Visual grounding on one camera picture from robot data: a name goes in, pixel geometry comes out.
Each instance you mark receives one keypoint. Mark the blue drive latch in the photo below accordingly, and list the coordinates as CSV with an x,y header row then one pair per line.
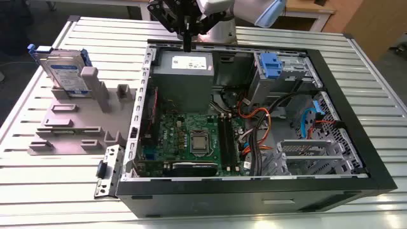
x,y
269,66

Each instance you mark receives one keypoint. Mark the grey power supply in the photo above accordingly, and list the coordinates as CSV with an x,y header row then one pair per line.
x,y
180,90

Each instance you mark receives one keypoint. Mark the green RAM stick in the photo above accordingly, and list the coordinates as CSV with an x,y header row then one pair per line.
x,y
68,131

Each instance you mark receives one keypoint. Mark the black graphics card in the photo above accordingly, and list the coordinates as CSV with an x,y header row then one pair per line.
x,y
191,168

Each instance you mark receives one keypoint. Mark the hard disk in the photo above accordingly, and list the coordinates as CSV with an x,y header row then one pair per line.
x,y
62,71

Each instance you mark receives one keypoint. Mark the wooden desk white frame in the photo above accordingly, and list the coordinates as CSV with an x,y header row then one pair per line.
x,y
311,10

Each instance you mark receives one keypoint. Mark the black office chair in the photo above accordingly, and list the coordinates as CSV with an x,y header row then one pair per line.
x,y
400,48

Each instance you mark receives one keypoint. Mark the metal case bracket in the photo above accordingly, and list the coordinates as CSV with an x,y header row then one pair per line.
x,y
110,152

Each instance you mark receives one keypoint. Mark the black blue latch knob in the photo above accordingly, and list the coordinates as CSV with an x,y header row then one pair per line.
x,y
101,169

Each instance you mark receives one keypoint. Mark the metal drive cage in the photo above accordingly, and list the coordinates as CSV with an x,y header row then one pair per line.
x,y
285,81

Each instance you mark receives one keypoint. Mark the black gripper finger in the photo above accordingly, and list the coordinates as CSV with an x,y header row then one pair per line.
x,y
209,22
158,12

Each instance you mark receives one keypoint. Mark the black RAM slot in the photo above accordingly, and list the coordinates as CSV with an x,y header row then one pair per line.
x,y
232,145
224,143

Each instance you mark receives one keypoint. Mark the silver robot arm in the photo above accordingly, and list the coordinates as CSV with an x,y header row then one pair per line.
x,y
221,28

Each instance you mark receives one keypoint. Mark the silver CPU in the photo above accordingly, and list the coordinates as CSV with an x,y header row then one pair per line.
x,y
199,142

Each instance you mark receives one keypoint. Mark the brown wooden cabinet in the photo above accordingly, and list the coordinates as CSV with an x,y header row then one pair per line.
x,y
375,23

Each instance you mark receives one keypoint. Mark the black PC case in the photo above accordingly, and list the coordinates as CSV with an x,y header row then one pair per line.
x,y
191,198

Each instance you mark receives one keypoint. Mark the green motherboard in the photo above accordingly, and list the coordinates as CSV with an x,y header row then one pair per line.
x,y
193,121

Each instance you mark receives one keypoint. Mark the CPU socket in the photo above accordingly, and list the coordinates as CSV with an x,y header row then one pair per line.
x,y
200,150

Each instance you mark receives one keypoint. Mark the grey parts rack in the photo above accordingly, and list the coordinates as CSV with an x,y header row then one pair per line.
x,y
82,119

